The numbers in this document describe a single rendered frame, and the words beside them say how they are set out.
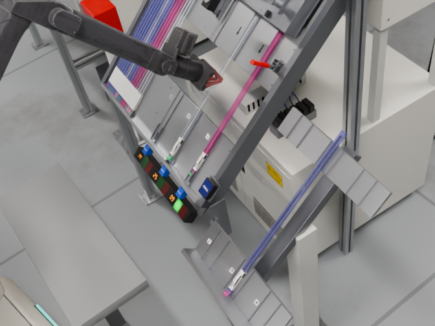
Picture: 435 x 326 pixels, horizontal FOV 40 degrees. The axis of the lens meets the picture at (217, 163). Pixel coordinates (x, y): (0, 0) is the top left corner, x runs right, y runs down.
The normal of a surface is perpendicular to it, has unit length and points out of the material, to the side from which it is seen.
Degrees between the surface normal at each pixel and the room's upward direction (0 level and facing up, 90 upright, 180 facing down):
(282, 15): 44
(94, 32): 90
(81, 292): 0
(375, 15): 90
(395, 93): 0
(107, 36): 90
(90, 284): 0
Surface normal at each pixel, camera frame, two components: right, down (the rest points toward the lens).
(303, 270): 0.53, 0.59
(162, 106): -0.68, -0.13
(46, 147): -0.14, -0.65
